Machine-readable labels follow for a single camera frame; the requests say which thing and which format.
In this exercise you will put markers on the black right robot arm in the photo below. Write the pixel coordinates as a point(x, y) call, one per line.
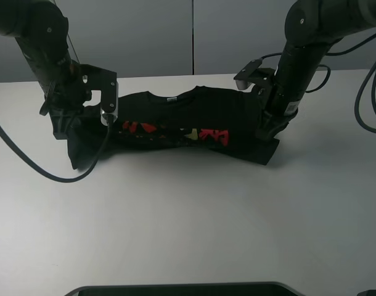
point(311, 29)

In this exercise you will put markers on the black printed t-shirt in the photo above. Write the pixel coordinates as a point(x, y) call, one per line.
point(222, 120)

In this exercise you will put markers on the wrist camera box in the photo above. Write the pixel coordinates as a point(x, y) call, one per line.
point(105, 81)
point(254, 73)

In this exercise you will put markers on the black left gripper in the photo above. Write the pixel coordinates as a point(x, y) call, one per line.
point(64, 89)

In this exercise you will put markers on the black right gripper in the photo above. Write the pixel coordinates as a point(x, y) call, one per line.
point(280, 105)

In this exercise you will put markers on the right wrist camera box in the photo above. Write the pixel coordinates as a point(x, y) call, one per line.
point(254, 73)

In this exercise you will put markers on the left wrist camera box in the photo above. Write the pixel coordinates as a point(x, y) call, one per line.
point(105, 81)

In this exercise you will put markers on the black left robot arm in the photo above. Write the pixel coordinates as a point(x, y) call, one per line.
point(41, 30)

